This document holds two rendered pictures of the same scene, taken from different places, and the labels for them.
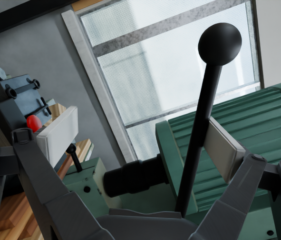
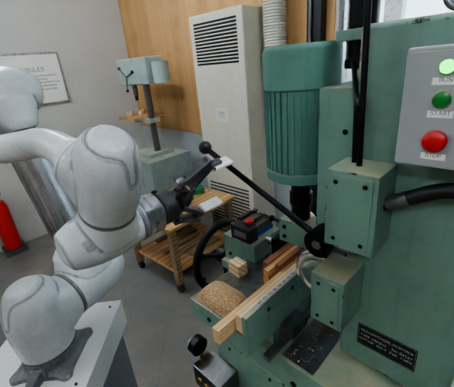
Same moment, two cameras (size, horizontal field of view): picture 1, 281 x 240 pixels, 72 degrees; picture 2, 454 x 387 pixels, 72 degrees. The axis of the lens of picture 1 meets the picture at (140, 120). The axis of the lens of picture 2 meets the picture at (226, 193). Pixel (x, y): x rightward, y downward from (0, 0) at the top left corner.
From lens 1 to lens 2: 0.79 m
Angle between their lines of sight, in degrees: 67
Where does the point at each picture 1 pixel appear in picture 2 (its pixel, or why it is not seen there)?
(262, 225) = (335, 137)
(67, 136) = (212, 203)
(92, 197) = (291, 228)
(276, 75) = not seen: outside the picture
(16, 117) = (241, 223)
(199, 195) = (281, 171)
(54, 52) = not seen: hidden behind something
